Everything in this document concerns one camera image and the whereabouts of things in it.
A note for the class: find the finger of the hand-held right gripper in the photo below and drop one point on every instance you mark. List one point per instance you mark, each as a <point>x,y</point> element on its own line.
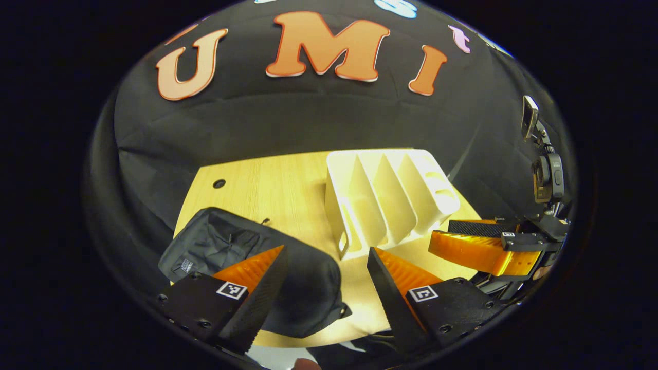
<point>478,227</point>
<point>473,252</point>

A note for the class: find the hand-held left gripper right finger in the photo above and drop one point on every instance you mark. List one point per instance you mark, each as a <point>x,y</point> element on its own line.
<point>393,308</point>

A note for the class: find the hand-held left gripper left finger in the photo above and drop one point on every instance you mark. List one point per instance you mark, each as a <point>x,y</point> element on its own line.
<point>264,298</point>

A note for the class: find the black schoolbag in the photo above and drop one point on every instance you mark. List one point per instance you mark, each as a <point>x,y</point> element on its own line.
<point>308,288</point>

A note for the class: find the white bookshelf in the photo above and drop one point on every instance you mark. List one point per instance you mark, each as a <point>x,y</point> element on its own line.
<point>360,205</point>

